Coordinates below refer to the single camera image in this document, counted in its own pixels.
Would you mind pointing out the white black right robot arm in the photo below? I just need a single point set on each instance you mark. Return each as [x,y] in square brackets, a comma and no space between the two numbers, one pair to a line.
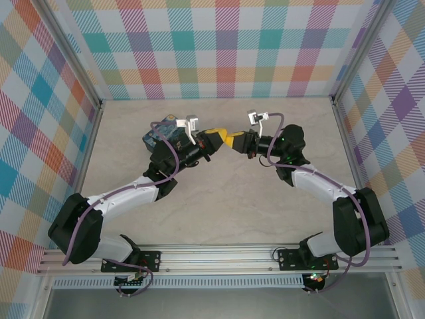
[315,182]

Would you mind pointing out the white left camera bracket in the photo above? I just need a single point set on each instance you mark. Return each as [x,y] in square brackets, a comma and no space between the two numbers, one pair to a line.
[190,131]

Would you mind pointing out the starry night print box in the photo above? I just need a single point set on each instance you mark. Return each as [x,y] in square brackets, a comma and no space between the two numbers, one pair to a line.
[166,128]

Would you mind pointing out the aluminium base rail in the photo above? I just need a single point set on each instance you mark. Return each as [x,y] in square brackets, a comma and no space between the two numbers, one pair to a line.
[216,257]

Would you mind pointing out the aluminium side rail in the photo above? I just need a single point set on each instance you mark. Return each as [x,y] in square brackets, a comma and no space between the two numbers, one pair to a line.
[348,143]
[91,146]

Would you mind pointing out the white camera bracket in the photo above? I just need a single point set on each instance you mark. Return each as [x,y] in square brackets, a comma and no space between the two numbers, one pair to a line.
[190,131]
[262,129]

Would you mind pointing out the white right camera bracket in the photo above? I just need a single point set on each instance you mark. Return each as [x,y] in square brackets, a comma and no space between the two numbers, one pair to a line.
[262,129]

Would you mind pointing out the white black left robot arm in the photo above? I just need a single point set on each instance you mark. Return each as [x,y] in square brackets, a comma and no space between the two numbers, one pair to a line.
[116,203]

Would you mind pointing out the aluminium frame post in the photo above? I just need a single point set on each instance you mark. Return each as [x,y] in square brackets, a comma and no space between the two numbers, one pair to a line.
[363,50]
[71,54]

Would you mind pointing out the small controller circuit board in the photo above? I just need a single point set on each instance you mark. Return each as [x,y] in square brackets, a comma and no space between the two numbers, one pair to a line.
[129,281]
[315,278]

